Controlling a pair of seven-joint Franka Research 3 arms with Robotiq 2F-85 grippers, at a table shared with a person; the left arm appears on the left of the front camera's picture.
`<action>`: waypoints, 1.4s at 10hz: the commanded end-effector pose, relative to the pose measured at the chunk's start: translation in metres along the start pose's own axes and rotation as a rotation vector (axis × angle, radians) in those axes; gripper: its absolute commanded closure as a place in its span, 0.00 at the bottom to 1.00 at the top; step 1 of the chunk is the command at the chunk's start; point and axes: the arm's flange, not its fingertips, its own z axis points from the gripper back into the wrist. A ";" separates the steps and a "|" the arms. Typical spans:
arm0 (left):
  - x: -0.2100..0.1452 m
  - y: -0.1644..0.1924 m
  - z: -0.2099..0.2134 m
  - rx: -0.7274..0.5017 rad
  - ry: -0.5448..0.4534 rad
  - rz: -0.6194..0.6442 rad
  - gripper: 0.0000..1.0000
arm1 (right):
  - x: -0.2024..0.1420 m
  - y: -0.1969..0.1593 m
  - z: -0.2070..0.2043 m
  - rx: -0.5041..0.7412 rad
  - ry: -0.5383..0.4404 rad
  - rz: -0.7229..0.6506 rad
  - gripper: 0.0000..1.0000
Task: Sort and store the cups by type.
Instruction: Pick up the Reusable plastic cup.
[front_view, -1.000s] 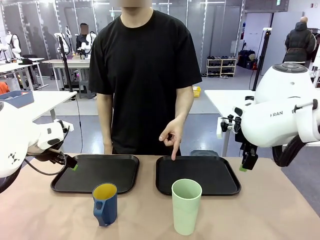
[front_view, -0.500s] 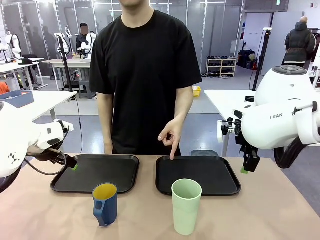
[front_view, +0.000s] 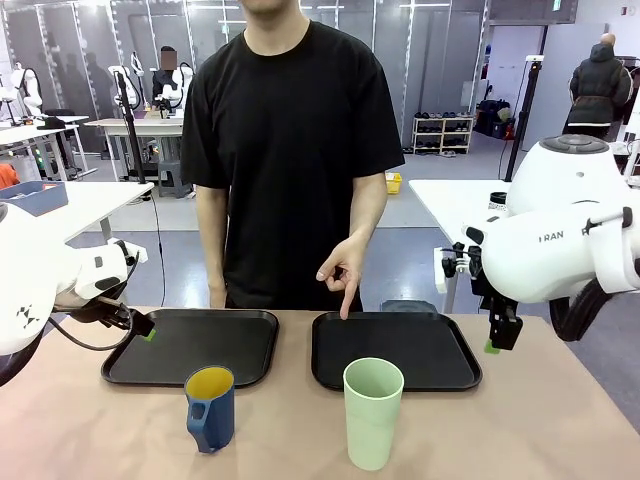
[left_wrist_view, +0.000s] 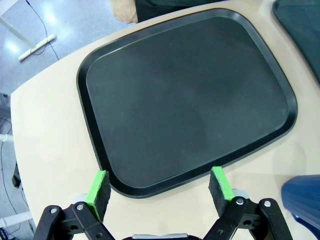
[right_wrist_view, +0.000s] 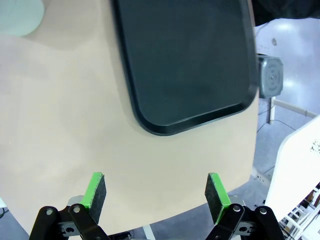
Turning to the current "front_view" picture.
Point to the black right gripper finger with green tip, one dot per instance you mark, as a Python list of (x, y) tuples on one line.
[(512, 330), (495, 330)]

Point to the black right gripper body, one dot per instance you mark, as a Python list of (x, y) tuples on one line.
[(482, 286)]

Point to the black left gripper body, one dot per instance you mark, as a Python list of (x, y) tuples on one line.
[(112, 312)]

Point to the tall light green cup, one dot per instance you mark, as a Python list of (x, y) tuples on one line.
[(372, 425)]

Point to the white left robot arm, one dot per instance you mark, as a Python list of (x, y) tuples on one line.
[(30, 280)]

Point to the person's right forearm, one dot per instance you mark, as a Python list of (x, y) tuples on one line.
[(212, 235)]

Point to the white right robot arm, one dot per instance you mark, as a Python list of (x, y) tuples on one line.
[(560, 240)]

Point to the person's left forearm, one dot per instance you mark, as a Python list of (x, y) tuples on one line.
[(367, 210)]

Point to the person's right hand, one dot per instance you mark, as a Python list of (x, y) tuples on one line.
[(217, 295)]

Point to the person's left hand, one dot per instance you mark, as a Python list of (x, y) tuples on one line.
[(350, 265)]

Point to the black plastic tray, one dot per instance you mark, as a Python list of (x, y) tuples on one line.
[(200, 345), (400, 340)]

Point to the white side table with tumbler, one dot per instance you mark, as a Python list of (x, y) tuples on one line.
[(450, 210)]

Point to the black white patterned tumbler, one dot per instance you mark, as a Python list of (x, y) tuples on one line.
[(497, 204)]

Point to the blue mug yellow inside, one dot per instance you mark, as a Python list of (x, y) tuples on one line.
[(215, 410)]

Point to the yellow plastic crate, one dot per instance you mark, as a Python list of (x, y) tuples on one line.
[(393, 183)]

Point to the blue storage bin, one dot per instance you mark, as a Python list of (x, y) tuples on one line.
[(35, 197)]

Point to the grey plastic stool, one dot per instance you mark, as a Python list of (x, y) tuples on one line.
[(174, 179)]

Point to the wooden shoe rack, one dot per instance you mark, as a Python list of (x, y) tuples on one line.
[(442, 135)]

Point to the black bags pile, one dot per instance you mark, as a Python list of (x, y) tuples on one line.
[(492, 117)]

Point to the black pole with white box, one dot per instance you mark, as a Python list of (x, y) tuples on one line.
[(520, 120)]

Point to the black tripod stand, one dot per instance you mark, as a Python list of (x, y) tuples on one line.
[(129, 130)]

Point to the beige background work table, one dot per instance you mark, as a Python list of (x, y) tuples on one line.
[(135, 125)]

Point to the white background humanoid robot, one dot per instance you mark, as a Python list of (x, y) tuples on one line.
[(125, 85)]

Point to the person's black t-shirt torso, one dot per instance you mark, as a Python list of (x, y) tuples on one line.
[(290, 150)]

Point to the person in black jacket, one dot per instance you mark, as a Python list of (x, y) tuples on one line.
[(597, 85)]

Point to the background person blurred face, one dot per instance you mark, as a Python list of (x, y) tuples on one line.
[(170, 85)]

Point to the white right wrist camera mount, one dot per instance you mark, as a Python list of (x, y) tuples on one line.
[(457, 262)]

